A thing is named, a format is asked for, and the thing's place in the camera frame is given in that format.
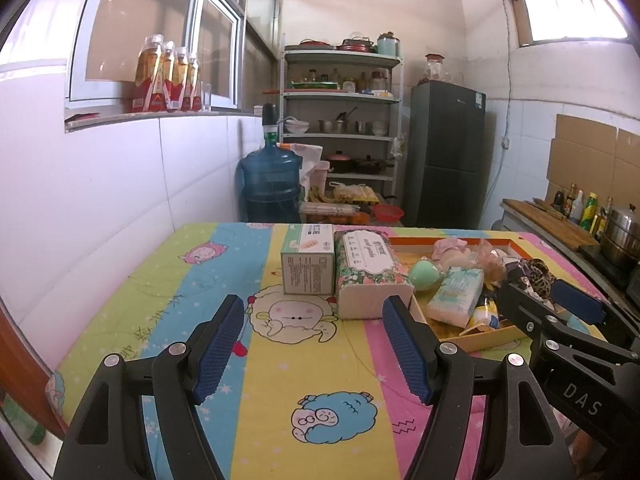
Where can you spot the red cooking pot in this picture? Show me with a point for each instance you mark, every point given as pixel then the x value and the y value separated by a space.
pixel 341 162

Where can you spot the red plastic basket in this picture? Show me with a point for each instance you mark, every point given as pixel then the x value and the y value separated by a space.
pixel 388 212

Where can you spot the green condiment bottle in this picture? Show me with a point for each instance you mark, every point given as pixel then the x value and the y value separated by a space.
pixel 589 212

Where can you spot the stack of white bowls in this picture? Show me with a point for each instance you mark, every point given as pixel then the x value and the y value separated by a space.
pixel 297 126

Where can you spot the orange-rimmed cardboard box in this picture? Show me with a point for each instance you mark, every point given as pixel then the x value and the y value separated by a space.
pixel 480 341

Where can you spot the white purple snack bag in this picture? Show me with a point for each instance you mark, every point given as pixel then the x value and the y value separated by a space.
pixel 492 262

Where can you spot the aluminium sliding window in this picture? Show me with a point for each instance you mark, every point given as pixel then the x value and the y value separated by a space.
pixel 145 25

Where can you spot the dark grey refrigerator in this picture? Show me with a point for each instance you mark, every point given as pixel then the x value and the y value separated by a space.
pixel 445 160

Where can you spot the white metal shelf rack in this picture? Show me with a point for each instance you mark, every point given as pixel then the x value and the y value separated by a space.
pixel 340 105

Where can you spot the black induction cooker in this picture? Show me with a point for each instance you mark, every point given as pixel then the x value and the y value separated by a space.
pixel 600 267

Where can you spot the white condiment bottle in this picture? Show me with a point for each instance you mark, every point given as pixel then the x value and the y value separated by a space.
pixel 577 207

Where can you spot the clear drinking glass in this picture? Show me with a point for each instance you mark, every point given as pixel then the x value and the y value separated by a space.
pixel 206 97

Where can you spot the blue water jug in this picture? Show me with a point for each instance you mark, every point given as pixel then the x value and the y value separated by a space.
pixel 270 180

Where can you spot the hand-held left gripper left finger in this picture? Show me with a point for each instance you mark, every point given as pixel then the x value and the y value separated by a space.
pixel 220 347

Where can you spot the steel pot on shelf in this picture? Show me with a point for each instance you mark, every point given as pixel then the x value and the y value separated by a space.
pixel 332 127

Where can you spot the bunch of bananas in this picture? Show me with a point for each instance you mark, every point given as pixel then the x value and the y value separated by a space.
pixel 319 195

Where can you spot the leopard print scrunchie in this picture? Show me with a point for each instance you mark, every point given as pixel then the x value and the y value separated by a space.
pixel 540 277

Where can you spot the pink ruffled scrunchie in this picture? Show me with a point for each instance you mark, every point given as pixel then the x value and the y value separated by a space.
pixel 450 248

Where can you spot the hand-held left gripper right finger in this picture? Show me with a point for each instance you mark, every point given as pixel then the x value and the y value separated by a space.
pixel 407 352

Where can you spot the black wok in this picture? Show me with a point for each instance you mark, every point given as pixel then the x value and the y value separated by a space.
pixel 372 165

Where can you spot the black white water pump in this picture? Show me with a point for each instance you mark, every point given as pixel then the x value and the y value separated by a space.
pixel 270 120

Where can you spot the red lidded pan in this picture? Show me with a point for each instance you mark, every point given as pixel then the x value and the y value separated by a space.
pixel 356 44

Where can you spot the egg tray in bag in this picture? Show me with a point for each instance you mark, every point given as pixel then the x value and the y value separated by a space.
pixel 354 194

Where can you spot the teal canister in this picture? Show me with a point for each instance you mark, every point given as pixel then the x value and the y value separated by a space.
pixel 388 45

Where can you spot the cardboard sheet on wall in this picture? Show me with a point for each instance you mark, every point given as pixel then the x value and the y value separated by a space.
pixel 590 160

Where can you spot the yellow white small packet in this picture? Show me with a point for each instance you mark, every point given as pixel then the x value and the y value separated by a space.
pixel 482 318

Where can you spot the clear plastic food container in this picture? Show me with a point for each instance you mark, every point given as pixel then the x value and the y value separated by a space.
pixel 330 211

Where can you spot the glass jar red lid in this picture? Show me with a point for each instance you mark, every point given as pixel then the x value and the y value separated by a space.
pixel 434 67

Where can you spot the skylight window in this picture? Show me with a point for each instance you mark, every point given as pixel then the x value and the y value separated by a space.
pixel 570 0

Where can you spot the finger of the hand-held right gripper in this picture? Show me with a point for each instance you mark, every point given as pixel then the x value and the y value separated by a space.
pixel 522 310
pixel 580 302

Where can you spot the green round sponge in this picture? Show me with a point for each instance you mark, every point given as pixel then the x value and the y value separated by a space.
pixel 427 275

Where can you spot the floral tissue pack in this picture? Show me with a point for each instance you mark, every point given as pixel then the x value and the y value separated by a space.
pixel 367 260

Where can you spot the green white carton box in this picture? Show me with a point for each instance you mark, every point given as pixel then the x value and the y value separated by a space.
pixel 307 265

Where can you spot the stainless steel stock pot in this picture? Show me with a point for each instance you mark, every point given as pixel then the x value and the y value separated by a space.
pixel 622 232

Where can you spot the dark sauce bottle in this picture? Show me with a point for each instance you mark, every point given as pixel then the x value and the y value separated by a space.
pixel 558 201

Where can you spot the small pale tissue pack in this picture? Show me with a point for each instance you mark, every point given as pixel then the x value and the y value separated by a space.
pixel 455 295

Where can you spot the wooden cutting board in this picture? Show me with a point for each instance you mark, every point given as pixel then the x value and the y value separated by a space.
pixel 545 222

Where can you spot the amber oil bottle red label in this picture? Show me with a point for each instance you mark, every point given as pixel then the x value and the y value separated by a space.
pixel 167 82
pixel 181 85
pixel 194 87
pixel 147 80

